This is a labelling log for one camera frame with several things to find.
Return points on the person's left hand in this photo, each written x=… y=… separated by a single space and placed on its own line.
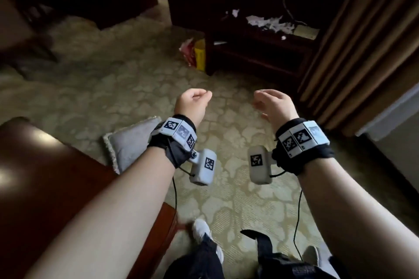
x=190 y=105

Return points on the crumpled white paper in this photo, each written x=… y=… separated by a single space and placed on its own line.
x=270 y=23

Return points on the white marker wrist band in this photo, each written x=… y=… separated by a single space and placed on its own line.
x=302 y=138
x=178 y=131

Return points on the person's left fingers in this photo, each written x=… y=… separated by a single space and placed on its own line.
x=202 y=94

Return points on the yellow notepad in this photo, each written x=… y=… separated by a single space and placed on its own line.
x=306 y=32

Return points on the person's right hand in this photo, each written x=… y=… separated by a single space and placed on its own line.
x=278 y=108

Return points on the grey shoe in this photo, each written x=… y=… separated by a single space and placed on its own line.
x=311 y=254

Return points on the dark chair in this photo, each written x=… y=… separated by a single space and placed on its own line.
x=19 y=27

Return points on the person's right fingers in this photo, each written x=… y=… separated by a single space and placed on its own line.
x=262 y=100

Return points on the yellow bag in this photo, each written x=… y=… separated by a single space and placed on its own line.
x=200 y=54

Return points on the brown curtain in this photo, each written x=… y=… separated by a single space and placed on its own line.
x=366 y=43

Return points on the red plastic bag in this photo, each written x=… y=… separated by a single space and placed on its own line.
x=188 y=51

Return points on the white shoe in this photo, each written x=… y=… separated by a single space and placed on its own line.
x=200 y=228

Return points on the person's right forearm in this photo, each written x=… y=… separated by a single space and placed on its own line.
x=353 y=223

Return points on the person's left forearm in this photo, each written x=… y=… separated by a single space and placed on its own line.
x=108 y=223

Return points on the dark wooden shelf cabinet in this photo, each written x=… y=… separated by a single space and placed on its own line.
x=255 y=50

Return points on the reddish-brown wooden table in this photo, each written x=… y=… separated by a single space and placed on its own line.
x=42 y=190

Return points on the small white paper scrap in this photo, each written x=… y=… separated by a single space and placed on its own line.
x=235 y=13

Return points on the black trousers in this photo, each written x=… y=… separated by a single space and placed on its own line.
x=199 y=264

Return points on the grey cushion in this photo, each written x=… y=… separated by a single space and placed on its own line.
x=131 y=144

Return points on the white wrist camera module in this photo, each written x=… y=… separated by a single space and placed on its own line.
x=204 y=167
x=258 y=164

